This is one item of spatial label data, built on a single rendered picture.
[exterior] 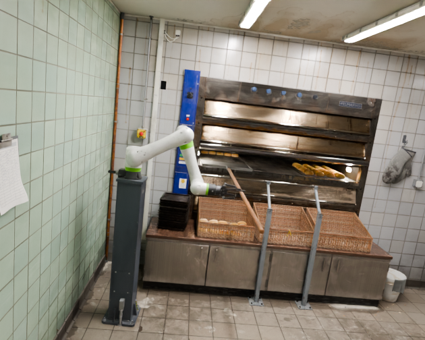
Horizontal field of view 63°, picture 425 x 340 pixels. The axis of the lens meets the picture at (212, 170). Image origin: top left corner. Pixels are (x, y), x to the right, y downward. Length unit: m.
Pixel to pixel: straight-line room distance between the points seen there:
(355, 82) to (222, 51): 1.43
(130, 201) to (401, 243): 3.17
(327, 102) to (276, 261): 1.73
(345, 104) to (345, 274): 1.74
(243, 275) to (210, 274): 0.33
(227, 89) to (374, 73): 1.54
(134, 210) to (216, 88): 1.60
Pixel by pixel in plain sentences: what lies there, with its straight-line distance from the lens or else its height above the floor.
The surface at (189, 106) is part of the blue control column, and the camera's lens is 3.60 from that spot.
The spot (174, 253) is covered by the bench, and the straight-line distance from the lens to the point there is 3.39.
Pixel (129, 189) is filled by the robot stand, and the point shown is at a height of 1.12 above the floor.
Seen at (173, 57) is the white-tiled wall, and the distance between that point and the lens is 3.67.
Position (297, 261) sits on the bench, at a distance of 3.57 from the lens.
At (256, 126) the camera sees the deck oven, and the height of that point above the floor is 1.66.
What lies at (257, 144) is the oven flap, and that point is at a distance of 3.70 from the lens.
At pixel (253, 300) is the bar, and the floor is 0.01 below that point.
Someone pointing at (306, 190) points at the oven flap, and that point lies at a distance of 3.95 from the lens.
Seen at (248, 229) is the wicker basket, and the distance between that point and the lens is 3.40.
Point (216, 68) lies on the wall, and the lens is 3.66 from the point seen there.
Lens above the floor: 1.82
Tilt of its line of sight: 10 degrees down
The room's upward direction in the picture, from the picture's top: 7 degrees clockwise
